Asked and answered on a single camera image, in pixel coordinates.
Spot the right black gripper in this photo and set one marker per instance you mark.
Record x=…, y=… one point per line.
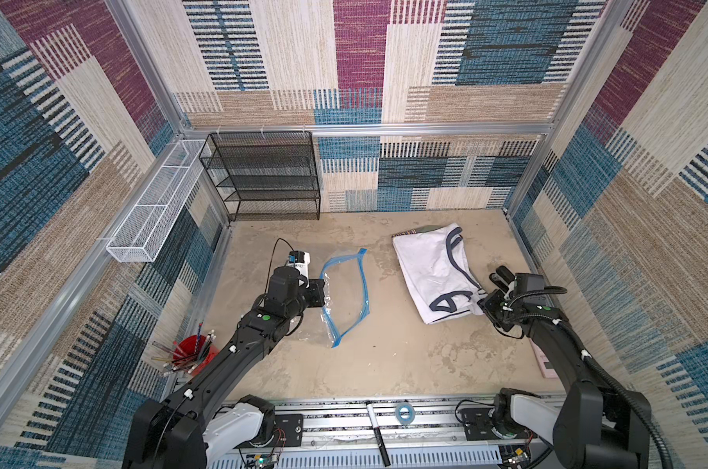
x=501, y=297

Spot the green garment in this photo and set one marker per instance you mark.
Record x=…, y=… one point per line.
x=417, y=231

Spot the black marker pen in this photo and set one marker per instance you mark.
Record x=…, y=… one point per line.
x=378, y=436

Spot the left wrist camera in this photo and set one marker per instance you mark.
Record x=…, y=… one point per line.
x=300, y=260

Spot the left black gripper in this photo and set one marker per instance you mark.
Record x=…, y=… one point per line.
x=316, y=288

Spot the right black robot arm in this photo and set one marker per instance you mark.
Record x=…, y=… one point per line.
x=601, y=424

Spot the white wire mesh basket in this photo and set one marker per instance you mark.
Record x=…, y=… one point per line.
x=142, y=235

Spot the white tank top navy trim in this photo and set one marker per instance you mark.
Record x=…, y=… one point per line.
x=436, y=271

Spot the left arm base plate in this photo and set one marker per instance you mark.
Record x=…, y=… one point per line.
x=286, y=433

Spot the black wire mesh shelf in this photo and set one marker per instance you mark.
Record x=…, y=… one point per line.
x=264, y=176

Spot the red pencil cup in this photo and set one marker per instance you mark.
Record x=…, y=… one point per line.
x=191, y=355

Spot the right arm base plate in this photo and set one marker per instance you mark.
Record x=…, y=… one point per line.
x=478, y=426

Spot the blue tape roll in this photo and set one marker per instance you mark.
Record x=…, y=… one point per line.
x=405, y=413

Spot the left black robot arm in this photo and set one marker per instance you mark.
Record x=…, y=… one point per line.
x=179, y=432

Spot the black stapler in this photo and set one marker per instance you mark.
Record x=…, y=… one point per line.
x=502, y=277

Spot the clear vacuum bag blue zipper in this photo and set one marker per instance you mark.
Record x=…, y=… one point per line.
x=346, y=299

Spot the pink calculator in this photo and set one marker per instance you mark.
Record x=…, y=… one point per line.
x=545, y=365

